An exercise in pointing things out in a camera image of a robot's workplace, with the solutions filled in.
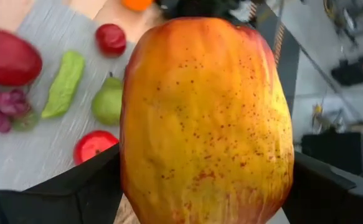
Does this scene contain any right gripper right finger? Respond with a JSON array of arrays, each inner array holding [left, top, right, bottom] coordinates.
[[282, 151, 363, 224]]

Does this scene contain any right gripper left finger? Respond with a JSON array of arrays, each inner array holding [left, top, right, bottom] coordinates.
[[0, 142, 123, 224]]

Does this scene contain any round bright red fruit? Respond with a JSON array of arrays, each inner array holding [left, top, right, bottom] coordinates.
[[73, 129, 120, 166]]

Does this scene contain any green pear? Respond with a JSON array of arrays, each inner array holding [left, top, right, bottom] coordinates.
[[91, 72, 124, 127]]

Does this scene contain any purple grape bunch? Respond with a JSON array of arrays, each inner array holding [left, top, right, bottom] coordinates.
[[0, 88, 40, 134]]

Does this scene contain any long green pepper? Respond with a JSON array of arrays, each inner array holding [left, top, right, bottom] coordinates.
[[40, 50, 86, 119]]

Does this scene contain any orange yellow mango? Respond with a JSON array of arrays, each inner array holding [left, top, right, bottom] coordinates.
[[120, 17, 295, 224]]

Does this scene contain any big red apple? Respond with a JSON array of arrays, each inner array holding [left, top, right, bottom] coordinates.
[[0, 29, 43, 87]]

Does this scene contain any small dark red fruit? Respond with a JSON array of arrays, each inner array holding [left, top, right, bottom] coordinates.
[[95, 23, 127, 58]]

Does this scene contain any orange fruit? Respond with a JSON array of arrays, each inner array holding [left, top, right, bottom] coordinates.
[[121, 0, 154, 12]]

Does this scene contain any grey woven placemat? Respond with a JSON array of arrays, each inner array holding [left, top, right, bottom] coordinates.
[[0, 0, 137, 192]]

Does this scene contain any black hazard striped floor mat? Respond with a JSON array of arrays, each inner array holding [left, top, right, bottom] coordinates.
[[252, 0, 301, 116]]

